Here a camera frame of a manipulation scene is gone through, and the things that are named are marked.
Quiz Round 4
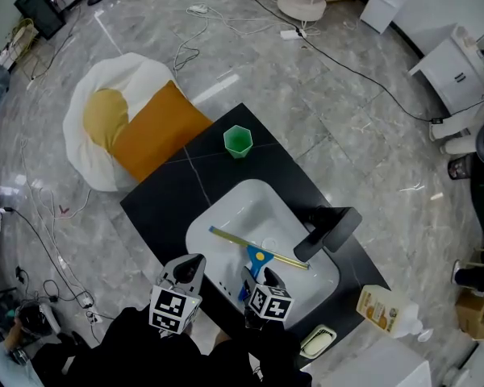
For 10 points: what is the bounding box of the white beanbag chair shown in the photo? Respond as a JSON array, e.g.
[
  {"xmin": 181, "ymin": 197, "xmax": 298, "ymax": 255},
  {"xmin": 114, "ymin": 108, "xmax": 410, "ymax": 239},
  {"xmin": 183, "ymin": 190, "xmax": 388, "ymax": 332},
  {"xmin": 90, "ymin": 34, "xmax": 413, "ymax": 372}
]
[{"xmin": 61, "ymin": 52, "xmax": 215, "ymax": 194}]

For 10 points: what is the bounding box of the blue and yellow squeegee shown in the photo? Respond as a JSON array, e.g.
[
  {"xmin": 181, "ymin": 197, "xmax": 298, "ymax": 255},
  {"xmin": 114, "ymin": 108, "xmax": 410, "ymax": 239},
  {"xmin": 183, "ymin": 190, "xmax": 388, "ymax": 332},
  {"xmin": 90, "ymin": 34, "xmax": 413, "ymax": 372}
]
[{"xmin": 208, "ymin": 225, "xmax": 311, "ymax": 302}]

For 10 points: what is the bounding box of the orange cushion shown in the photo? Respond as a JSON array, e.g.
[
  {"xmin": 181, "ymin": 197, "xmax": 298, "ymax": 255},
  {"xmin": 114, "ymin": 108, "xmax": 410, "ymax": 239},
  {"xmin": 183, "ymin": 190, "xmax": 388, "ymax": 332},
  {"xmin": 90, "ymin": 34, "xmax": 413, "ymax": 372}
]
[{"xmin": 111, "ymin": 79, "xmax": 215, "ymax": 184}]

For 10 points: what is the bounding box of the person's black clothing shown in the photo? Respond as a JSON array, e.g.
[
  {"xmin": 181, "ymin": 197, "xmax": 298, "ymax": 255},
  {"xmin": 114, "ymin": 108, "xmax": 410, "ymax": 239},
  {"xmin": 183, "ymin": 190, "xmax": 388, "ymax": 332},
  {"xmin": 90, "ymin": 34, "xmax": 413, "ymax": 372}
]
[{"xmin": 35, "ymin": 306, "xmax": 312, "ymax": 387}]

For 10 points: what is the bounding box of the yellow cushion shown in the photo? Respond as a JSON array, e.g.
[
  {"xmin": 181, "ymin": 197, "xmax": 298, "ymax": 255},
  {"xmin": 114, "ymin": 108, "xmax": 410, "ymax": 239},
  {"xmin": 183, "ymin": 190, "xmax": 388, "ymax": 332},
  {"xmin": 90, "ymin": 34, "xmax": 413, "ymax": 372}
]
[{"xmin": 82, "ymin": 88, "xmax": 131, "ymax": 153}]

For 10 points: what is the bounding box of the white soap dish with soap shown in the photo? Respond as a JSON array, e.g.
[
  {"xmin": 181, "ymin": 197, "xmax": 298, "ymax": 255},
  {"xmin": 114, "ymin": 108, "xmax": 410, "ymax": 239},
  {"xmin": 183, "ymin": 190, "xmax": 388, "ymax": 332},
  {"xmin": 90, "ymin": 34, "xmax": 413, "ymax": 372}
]
[{"xmin": 298, "ymin": 323, "xmax": 337, "ymax": 359}]

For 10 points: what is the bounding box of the long black cable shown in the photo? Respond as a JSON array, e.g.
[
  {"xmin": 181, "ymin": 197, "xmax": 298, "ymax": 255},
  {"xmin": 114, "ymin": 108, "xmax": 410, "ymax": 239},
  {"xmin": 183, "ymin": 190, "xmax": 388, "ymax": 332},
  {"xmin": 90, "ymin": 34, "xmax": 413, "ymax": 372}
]
[{"xmin": 241, "ymin": 0, "xmax": 435, "ymax": 123}]

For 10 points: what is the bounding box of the white sink basin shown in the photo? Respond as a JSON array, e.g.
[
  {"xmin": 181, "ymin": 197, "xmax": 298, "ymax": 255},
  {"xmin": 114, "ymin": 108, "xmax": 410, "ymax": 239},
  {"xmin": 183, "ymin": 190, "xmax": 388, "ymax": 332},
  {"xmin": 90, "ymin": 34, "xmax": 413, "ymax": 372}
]
[{"xmin": 185, "ymin": 178, "xmax": 342, "ymax": 331}]

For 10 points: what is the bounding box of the black faucet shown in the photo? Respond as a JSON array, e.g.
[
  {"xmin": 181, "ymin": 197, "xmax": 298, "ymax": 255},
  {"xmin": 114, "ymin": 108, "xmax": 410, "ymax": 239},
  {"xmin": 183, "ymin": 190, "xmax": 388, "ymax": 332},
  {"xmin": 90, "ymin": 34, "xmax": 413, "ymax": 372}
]
[{"xmin": 293, "ymin": 205, "xmax": 364, "ymax": 263}]

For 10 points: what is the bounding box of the yellow liquid soap bottle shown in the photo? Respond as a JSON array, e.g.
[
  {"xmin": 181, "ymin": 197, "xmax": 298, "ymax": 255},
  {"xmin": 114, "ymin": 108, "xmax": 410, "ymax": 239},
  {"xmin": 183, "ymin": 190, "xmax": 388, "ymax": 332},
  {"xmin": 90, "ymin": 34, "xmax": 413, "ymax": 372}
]
[{"xmin": 355, "ymin": 284, "xmax": 435, "ymax": 343}]

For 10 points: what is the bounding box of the white cabinet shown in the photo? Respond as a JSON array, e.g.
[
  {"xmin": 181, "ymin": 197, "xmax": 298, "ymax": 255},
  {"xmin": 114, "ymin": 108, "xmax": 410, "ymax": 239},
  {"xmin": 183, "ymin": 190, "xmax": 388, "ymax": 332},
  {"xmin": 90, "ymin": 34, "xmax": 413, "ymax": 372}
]
[{"xmin": 407, "ymin": 23, "xmax": 484, "ymax": 117}]

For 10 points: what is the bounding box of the white appliance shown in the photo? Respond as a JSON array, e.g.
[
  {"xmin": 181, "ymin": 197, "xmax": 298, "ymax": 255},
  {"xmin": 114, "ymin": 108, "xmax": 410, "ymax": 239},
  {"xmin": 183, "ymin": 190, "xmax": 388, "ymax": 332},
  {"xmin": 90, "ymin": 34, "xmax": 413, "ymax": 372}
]
[{"xmin": 360, "ymin": 0, "xmax": 413, "ymax": 35}]

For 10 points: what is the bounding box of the green hexagonal cup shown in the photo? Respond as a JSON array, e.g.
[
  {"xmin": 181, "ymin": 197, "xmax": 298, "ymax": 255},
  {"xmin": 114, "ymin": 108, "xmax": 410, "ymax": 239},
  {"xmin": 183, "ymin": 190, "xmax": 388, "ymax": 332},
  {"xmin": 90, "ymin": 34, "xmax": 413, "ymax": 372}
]
[{"xmin": 223, "ymin": 124, "xmax": 254, "ymax": 160}]

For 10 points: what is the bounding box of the black box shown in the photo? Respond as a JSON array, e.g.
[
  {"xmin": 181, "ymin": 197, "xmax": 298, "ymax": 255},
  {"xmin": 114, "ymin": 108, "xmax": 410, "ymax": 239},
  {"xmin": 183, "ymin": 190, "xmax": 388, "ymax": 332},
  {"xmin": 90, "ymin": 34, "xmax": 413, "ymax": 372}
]
[{"xmin": 13, "ymin": 0, "xmax": 66, "ymax": 41}]

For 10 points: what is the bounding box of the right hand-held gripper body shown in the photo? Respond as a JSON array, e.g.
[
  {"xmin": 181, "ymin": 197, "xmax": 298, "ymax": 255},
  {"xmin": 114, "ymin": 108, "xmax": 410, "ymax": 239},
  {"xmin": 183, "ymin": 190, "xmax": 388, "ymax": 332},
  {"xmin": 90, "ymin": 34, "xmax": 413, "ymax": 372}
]
[{"xmin": 244, "ymin": 283, "xmax": 294, "ymax": 331}]

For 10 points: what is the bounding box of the black helmet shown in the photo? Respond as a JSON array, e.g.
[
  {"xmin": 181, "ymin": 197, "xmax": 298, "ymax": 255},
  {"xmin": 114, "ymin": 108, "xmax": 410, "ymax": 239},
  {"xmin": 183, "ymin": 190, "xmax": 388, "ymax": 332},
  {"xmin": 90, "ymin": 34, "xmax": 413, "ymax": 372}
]
[{"xmin": 15, "ymin": 302, "xmax": 62, "ymax": 337}]

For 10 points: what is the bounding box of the small black bin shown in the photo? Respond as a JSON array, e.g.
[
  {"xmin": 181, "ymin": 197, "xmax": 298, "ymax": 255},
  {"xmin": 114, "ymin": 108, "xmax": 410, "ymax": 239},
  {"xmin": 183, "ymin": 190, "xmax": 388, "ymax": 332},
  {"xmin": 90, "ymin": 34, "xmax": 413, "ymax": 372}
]
[{"xmin": 447, "ymin": 156, "xmax": 474, "ymax": 182}]

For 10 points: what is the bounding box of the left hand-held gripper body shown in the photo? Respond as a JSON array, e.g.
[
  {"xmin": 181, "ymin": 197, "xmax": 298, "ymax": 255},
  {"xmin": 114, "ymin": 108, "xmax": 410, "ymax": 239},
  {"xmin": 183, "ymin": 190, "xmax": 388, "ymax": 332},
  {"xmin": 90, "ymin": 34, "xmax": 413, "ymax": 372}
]
[{"xmin": 148, "ymin": 252, "xmax": 207, "ymax": 335}]

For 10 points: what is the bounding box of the cardboard box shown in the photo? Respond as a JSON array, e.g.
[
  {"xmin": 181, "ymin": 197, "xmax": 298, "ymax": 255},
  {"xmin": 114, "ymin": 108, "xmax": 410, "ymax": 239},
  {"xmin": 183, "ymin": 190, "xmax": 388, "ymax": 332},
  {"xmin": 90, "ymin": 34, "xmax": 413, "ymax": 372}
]
[{"xmin": 454, "ymin": 287, "xmax": 484, "ymax": 341}]

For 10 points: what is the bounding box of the white box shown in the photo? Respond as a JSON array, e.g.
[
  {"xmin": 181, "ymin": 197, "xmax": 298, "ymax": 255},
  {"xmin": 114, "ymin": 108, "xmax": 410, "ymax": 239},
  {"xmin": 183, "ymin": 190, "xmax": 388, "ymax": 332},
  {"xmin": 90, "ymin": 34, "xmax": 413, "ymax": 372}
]
[{"xmin": 317, "ymin": 338, "xmax": 433, "ymax": 387}]

